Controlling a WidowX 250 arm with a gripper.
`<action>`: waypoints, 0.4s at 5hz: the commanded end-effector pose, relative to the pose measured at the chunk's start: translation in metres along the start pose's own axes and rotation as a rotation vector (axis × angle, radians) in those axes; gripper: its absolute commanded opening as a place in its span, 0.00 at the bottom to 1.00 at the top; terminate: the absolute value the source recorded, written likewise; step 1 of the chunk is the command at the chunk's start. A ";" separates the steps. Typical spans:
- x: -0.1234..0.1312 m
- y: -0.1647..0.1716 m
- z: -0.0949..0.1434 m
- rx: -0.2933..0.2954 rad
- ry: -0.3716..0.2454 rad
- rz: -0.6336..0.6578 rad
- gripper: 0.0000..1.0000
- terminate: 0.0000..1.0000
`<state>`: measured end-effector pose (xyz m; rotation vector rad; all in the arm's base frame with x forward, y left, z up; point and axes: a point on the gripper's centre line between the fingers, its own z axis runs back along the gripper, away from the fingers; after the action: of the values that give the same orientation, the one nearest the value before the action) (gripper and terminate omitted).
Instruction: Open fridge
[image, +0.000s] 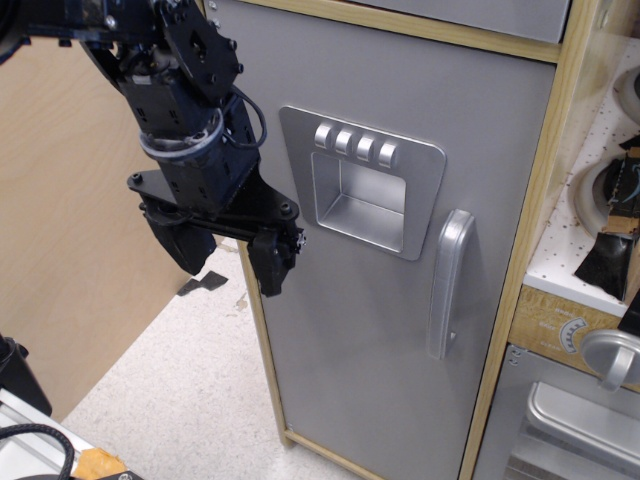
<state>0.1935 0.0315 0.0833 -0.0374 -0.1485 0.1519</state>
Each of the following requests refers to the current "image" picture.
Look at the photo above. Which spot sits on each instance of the silver fridge door handle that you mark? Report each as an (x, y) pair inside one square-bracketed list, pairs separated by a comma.
[(452, 244)]

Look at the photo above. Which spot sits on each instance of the orange tape patch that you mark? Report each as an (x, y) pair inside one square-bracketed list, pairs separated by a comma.
[(95, 463)]

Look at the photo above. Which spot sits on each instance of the plywood board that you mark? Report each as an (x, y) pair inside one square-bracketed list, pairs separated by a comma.
[(82, 275)]

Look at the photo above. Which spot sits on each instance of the grey toy fridge door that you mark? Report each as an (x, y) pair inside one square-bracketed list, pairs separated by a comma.
[(348, 333)]

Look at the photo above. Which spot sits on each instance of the aluminium rail base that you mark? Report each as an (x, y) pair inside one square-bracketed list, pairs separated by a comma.
[(33, 454)]

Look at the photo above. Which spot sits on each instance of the silver oven door handle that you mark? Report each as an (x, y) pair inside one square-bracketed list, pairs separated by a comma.
[(594, 428)]

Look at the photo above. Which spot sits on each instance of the silver ice dispenser panel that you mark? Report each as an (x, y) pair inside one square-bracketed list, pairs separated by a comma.
[(367, 184)]

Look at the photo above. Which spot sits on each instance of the grey toy oven door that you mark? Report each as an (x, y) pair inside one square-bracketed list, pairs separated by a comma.
[(512, 448)]

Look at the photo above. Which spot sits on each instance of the grey freezer door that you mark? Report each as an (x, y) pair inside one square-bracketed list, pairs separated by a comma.
[(539, 20)]

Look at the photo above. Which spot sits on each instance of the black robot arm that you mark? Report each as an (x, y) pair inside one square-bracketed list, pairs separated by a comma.
[(177, 74)]

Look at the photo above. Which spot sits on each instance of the black tape piece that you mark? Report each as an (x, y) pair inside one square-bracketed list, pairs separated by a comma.
[(210, 282)]

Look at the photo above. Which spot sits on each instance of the wooden toy kitchen frame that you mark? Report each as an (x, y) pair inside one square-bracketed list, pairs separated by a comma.
[(582, 61)]

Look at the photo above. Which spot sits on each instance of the white pegboard countertop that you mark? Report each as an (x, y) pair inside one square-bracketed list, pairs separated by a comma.
[(580, 213)]

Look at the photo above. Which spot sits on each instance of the silver oven knob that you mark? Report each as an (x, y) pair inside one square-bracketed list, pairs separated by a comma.
[(614, 356)]

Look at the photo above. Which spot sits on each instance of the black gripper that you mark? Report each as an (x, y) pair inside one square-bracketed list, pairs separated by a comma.
[(218, 190)]

